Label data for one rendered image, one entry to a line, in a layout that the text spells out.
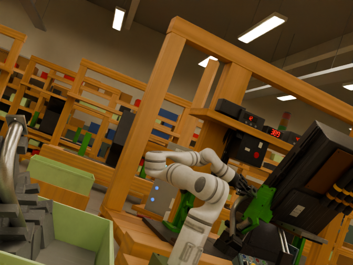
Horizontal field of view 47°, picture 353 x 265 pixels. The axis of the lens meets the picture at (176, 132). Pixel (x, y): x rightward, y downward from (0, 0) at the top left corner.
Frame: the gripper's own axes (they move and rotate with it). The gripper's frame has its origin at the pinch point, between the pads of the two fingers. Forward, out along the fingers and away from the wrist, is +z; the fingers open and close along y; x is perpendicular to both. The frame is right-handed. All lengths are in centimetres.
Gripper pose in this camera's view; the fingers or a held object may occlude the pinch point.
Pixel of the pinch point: (249, 192)
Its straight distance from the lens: 210.1
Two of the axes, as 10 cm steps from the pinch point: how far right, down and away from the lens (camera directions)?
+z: 7.4, 5.9, 3.1
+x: -6.4, 5.1, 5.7
